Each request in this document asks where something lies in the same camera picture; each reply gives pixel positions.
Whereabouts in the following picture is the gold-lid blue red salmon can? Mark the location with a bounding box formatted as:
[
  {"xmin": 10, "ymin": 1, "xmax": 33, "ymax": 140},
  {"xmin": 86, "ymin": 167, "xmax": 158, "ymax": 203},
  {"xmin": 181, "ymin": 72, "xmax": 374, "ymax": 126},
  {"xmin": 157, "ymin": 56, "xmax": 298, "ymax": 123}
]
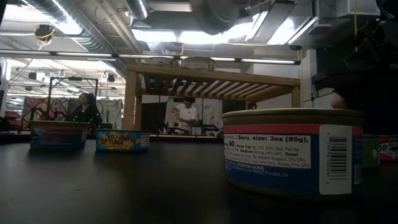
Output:
[
  {"xmin": 181, "ymin": 55, "xmax": 216, "ymax": 71},
  {"xmin": 222, "ymin": 107, "xmax": 365, "ymax": 200},
  {"xmin": 29, "ymin": 120, "xmax": 90, "ymax": 150}
]

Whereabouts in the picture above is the blue yellowfin tuna can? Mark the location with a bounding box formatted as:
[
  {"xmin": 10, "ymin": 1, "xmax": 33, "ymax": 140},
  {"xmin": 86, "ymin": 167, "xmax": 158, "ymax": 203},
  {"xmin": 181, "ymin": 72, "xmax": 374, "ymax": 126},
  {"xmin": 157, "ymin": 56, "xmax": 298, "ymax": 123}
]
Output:
[{"xmin": 95, "ymin": 128, "xmax": 151, "ymax": 153}]

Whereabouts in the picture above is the white-lid green label can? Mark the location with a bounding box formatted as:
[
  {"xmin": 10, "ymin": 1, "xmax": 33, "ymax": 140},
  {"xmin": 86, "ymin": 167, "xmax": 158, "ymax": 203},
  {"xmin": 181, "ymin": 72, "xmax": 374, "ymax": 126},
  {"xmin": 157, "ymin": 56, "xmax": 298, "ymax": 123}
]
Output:
[{"xmin": 362, "ymin": 133, "xmax": 381, "ymax": 169}]

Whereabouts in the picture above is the silver-lid red label can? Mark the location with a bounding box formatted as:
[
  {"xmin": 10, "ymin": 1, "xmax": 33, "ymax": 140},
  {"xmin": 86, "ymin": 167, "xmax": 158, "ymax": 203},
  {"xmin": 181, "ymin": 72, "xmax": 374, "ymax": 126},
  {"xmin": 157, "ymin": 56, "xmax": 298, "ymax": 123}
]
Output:
[{"xmin": 377, "ymin": 134, "xmax": 398, "ymax": 162}]

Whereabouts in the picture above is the wooden slatted shelf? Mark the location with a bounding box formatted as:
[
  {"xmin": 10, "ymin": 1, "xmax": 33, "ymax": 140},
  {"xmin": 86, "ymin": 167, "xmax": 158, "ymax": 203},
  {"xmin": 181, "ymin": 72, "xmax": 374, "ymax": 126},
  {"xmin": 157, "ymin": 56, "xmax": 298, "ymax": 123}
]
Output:
[{"xmin": 123, "ymin": 63, "xmax": 302, "ymax": 131}]

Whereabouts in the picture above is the person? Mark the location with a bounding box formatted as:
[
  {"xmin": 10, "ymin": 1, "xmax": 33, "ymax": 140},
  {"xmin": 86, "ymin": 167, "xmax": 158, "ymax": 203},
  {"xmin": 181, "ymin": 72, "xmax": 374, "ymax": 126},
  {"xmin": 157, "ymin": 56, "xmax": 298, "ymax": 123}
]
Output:
[
  {"xmin": 70, "ymin": 92, "xmax": 103, "ymax": 131},
  {"xmin": 170, "ymin": 97, "xmax": 200, "ymax": 133},
  {"xmin": 329, "ymin": 70, "xmax": 398, "ymax": 136}
]

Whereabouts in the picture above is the white hanging cloth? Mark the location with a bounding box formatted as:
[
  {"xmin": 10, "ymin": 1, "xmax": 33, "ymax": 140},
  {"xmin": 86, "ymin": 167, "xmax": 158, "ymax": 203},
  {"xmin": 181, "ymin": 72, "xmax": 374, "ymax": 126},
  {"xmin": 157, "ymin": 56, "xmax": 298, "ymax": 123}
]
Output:
[{"xmin": 96, "ymin": 98, "xmax": 126, "ymax": 130}]

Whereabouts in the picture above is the long ceiling light bar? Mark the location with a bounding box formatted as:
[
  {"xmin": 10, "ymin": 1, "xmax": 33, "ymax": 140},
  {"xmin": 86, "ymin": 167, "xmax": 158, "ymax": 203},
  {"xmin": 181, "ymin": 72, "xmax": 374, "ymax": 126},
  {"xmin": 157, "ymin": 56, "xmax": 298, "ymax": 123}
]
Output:
[{"xmin": 0, "ymin": 49, "xmax": 302, "ymax": 65}]

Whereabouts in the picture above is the colourful patterned cloth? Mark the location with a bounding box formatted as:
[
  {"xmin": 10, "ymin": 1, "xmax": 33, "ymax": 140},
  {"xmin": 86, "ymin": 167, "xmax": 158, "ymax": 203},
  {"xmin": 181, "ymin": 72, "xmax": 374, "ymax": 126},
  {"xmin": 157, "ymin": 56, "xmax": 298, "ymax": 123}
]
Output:
[{"xmin": 21, "ymin": 96, "xmax": 70, "ymax": 130}]

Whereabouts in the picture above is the person's hand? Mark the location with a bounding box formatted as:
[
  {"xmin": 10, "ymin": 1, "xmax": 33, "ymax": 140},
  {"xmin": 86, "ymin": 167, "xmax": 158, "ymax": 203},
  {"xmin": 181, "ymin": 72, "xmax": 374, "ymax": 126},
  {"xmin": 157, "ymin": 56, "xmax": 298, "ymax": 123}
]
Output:
[{"xmin": 330, "ymin": 91, "xmax": 348, "ymax": 110}]

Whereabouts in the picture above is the silver ventilation duct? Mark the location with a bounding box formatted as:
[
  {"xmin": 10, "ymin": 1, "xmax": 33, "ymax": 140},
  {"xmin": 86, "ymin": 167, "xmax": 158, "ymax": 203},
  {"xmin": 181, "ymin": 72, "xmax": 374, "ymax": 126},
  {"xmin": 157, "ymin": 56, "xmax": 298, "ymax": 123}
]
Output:
[{"xmin": 23, "ymin": 0, "xmax": 118, "ymax": 54}]

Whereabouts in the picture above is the black metal frame stand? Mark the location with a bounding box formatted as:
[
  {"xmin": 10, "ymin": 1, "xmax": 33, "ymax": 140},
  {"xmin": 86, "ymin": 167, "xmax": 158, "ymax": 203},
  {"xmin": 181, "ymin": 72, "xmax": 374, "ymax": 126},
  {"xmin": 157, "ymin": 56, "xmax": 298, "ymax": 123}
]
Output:
[{"xmin": 46, "ymin": 77, "xmax": 100, "ymax": 124}]

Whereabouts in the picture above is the black yellow ceiling cable reel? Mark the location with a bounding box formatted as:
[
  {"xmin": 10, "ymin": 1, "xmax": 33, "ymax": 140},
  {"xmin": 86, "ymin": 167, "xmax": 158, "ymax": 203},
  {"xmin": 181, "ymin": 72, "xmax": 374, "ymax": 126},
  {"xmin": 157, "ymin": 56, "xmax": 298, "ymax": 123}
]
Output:
[{"xmin": 33, "ymin": 24, "xmax": 57, "ymax": 44}]

